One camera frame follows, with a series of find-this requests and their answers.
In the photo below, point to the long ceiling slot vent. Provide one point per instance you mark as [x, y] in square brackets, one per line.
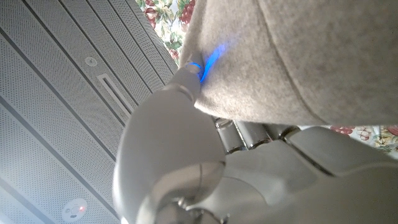
[113, 93]

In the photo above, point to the round white smoke detector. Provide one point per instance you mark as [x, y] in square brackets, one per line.
[74, 210]

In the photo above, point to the beige wool coat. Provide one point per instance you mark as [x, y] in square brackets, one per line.
[295, 56]

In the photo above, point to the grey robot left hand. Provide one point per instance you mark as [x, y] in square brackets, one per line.
[280, 180]

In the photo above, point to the floral fruit print backdrop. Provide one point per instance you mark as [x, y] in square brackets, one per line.
[169, 25]

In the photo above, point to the round ceiling sprinkler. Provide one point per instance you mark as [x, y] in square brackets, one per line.
[90, 61]

